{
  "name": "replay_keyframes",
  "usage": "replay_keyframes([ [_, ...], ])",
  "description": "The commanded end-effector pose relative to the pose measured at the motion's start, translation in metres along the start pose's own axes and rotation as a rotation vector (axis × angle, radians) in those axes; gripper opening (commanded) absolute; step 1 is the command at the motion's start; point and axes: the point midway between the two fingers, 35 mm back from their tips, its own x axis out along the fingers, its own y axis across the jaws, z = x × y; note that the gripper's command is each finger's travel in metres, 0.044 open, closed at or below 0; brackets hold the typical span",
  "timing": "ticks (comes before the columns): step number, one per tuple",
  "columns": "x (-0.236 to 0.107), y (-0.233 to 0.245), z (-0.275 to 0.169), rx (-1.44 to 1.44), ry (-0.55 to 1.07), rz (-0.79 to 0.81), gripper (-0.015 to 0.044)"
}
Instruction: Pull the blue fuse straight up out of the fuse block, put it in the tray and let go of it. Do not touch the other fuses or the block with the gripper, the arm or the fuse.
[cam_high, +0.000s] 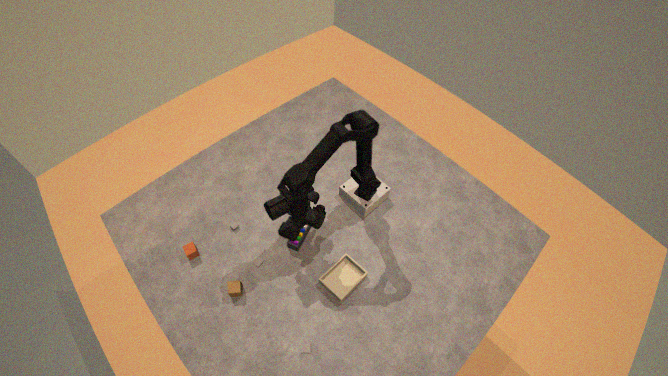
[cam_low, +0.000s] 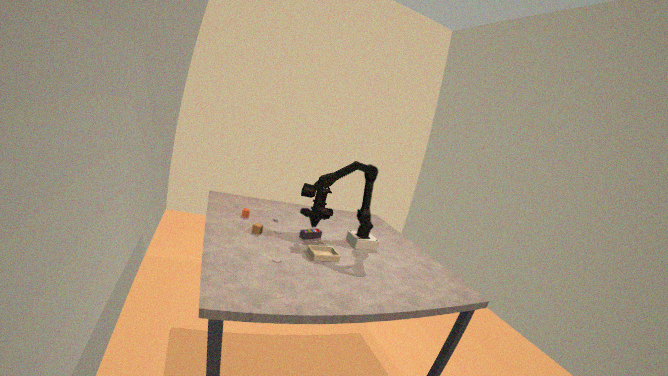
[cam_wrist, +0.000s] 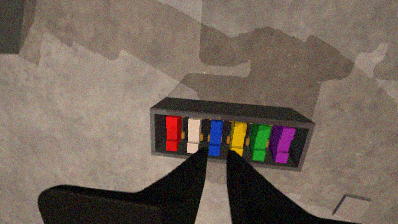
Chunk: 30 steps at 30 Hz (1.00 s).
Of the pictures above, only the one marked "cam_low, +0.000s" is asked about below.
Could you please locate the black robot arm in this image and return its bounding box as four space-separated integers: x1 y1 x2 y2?
301 161 378 239

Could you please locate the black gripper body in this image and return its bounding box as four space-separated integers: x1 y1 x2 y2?
300 199 327 217

